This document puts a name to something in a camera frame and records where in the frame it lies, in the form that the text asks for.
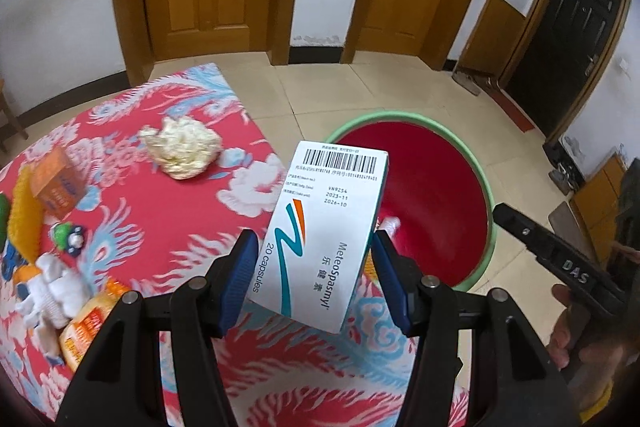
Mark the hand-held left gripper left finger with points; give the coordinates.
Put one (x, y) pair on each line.
(240, 278)

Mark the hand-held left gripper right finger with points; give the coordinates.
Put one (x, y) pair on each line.
(387, 278)

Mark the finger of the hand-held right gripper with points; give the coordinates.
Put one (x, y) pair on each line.
(550, 252)

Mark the white medicine box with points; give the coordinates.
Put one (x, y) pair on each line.
(320, 217)

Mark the red basin with green rim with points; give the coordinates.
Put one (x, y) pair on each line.
(430, 177)

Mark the white paper ball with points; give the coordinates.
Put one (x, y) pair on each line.
(182, 147)

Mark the yellow orange snack packet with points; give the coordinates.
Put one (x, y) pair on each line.
(87, 327)

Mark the white plush toy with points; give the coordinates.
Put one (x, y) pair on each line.
(50, 292)

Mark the yellow sponge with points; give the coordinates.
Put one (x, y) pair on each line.
(27, 217)

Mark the person's right forearm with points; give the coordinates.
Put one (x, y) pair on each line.
(600, 402)

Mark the person's right hand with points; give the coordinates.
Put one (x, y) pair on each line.
(559, 347)

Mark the clear plastic bag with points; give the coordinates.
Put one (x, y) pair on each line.
(390, 224)

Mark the low wooden cabinet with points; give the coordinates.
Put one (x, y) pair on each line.
(597, 207)

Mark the dark shoes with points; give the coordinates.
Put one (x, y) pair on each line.
(565, 167)

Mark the red printed tablecloth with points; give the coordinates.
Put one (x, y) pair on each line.
(150, 217)

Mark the red doormat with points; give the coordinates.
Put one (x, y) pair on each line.
(510, 107)

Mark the small green black toy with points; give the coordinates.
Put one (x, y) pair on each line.
(70, 238)

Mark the black door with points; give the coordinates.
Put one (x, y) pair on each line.
(570, 47)

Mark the orange cardboard box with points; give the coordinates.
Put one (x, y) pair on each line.
(57, 182)

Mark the blue toy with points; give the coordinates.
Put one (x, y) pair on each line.
(11, 259)

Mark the green plastic item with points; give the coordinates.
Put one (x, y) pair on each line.
(3, 217)

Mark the wooden chair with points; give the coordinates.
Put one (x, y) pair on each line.
(10, 117)

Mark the wooden wall panel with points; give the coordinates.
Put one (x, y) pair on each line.
(492, 37)

